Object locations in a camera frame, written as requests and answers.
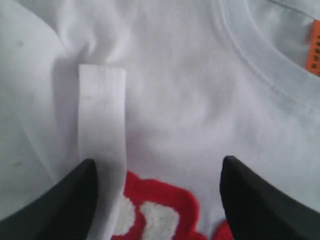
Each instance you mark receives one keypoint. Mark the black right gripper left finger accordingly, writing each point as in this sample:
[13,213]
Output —
[65,212]

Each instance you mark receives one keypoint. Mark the white t-shirt red lettering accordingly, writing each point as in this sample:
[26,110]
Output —
[157,93]

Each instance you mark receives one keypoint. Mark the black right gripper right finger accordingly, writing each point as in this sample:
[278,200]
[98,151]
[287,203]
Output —
[256,210]

